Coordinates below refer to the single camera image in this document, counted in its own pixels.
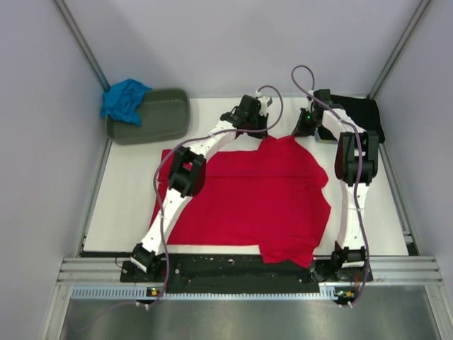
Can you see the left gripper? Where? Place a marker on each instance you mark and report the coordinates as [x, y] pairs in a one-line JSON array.
[[262, 119]]

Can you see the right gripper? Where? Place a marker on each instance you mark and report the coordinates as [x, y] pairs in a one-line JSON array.
[[299, 129]]

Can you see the red t shirt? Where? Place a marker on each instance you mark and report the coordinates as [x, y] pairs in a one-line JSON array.
[[271, 197]]

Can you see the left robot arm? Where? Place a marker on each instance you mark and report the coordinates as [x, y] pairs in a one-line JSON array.
[[187, 172]]

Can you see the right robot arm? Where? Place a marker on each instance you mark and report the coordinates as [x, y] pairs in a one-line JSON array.
[[355, 166]]

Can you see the black folded t shirt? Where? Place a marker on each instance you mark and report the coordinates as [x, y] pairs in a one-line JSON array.
[[364, 112]]

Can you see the grey plastic bin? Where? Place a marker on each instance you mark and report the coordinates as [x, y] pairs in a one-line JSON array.
[[164, 113]]

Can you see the blue crumpled t shirt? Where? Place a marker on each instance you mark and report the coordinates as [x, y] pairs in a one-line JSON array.
[[121, 101]]

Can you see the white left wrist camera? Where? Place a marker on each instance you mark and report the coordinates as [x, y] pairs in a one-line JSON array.
[[265, 103]]

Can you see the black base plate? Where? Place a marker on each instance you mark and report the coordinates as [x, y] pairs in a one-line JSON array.
[[216, 273]]

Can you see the grey slotted cable duct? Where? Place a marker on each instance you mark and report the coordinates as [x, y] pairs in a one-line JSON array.
[[93, 292]]

